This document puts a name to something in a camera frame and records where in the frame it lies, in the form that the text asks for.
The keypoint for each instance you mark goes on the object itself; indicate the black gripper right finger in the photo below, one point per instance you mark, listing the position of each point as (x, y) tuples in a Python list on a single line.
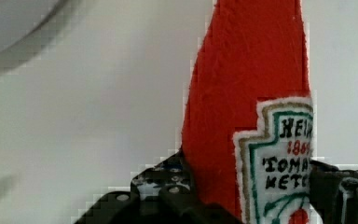
[(334, 193)]

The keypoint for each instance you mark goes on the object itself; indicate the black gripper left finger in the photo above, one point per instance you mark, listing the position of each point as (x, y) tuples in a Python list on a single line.
[(163, 194)]

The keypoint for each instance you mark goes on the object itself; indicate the red felt ketchup bottle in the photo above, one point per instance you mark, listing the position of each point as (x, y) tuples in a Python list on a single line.
[(249, 117)]

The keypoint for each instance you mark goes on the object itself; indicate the round grey plate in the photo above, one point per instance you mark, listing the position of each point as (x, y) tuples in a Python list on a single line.
[(19, 18)]

